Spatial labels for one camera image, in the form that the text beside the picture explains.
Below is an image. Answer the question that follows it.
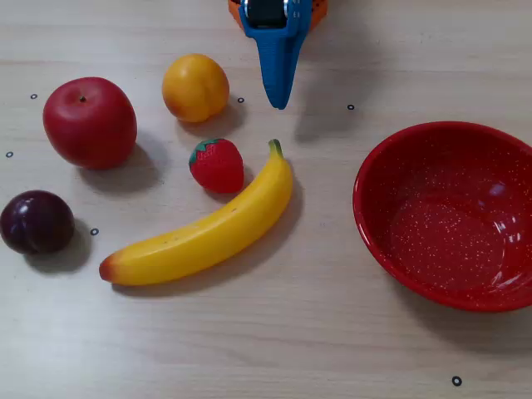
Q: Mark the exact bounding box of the yellow toy banana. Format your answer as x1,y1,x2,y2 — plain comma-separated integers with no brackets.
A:
98,139,294,287

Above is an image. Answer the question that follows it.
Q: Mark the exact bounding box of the red toy strawberry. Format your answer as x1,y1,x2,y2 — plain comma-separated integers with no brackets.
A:
189,138,245,195

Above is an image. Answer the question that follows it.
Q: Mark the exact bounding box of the orange robot base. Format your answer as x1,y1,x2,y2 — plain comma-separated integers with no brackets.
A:
227,0,329,31

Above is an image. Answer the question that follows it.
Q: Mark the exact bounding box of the dark purple toy plum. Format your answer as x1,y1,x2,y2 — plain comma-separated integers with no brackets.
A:
0,190,76,255

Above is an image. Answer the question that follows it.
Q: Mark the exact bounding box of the yellow orange toy peach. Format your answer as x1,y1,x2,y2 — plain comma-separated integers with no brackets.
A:
161,53,230,124

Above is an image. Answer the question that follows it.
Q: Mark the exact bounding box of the red toy apple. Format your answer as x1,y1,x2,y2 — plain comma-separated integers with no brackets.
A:
42,76,138,170

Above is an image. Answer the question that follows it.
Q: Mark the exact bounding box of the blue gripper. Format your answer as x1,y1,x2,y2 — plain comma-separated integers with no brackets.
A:
239,0,313,111

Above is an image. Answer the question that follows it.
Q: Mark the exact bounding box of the red speckled bowl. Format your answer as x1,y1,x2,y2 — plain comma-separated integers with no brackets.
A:
352,121,532,313

